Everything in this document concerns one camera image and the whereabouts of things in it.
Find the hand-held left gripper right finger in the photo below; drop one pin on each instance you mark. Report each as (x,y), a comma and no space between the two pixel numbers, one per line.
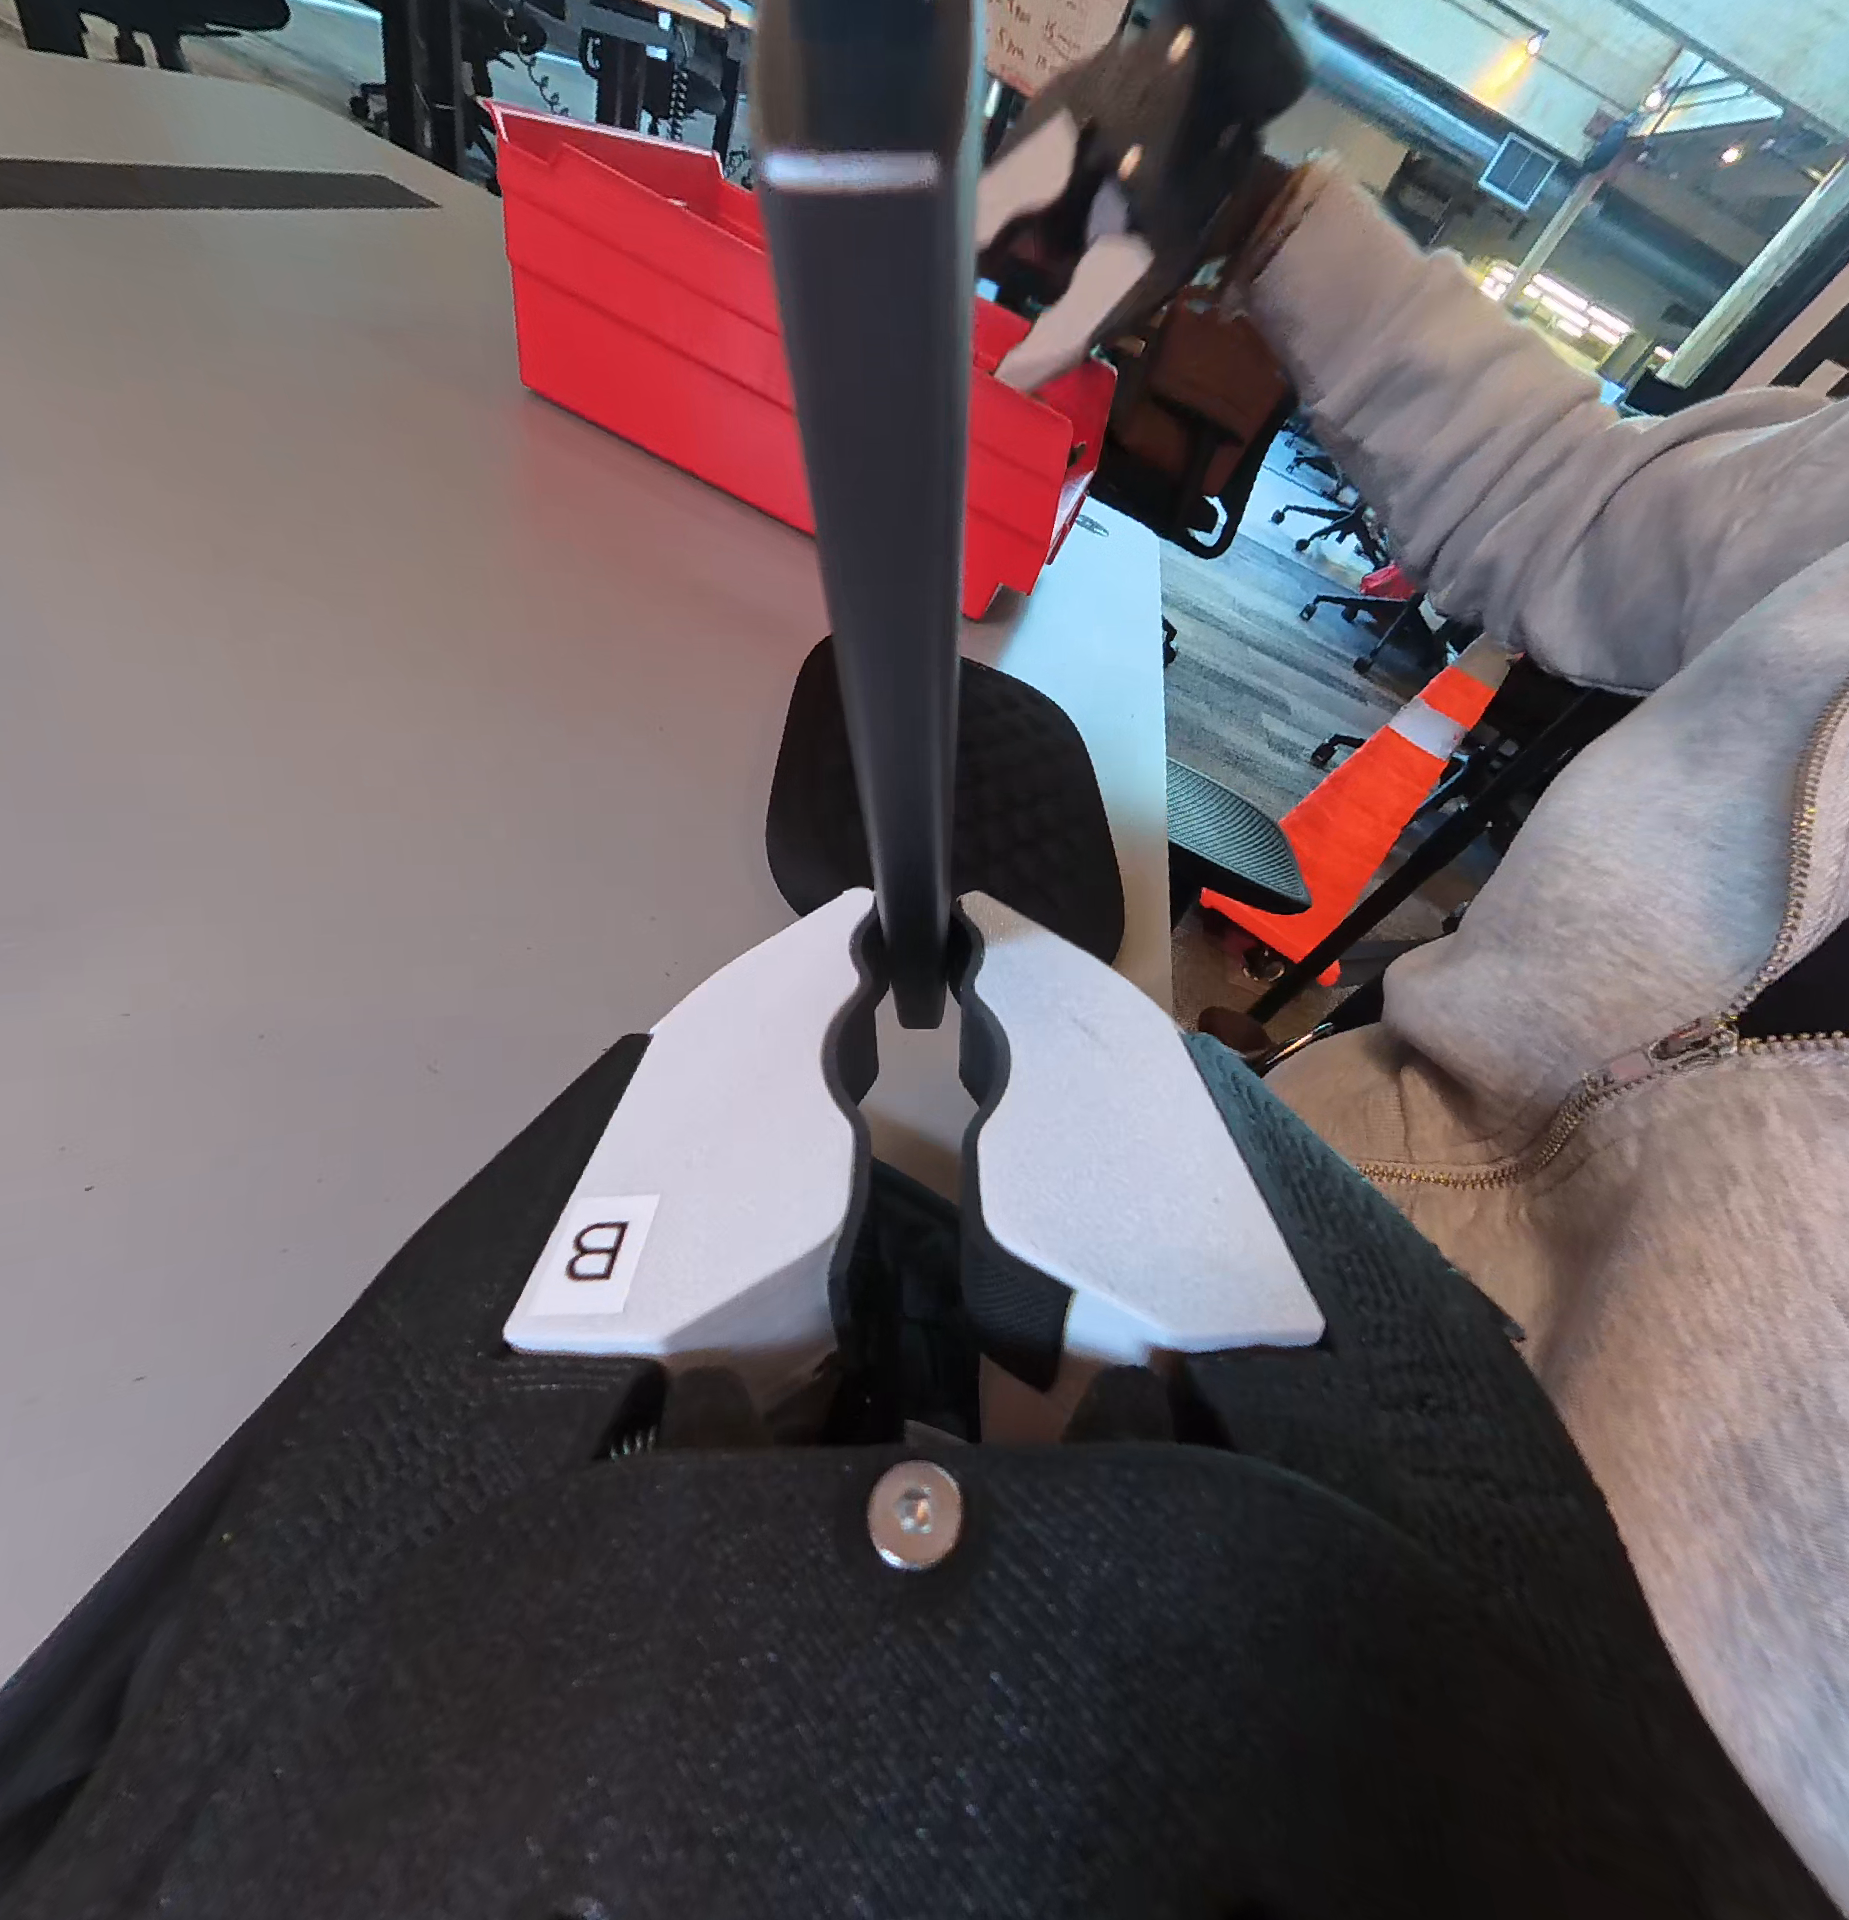
(1137,1185)

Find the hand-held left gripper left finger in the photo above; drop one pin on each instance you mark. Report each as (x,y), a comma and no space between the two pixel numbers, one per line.
(715,1156)

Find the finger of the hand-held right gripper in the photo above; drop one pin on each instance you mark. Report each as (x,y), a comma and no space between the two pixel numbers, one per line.
(1061,158)
(1089,315)

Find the dark grey usb hub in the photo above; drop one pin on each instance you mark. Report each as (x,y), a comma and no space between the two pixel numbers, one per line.
(881,527)

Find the person's right forearm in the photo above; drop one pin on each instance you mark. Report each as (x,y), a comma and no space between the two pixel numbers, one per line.
(1465,405)

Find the brown office chair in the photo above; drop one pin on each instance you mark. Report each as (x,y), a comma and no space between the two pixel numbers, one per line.
(1194,389)

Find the black mesh office chair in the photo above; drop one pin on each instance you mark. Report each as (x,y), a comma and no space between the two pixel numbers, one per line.
(1234,840)

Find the black textured pad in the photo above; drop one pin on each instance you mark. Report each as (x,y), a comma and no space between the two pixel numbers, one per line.
(1043,796)

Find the orange traffic cone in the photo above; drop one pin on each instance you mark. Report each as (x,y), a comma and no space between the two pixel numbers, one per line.
(1360,811)

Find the red plastic bin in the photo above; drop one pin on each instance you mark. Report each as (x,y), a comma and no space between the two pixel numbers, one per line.
(641,331)

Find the person in grey hoodie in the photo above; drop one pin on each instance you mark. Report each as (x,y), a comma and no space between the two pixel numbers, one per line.
(1689,1202)

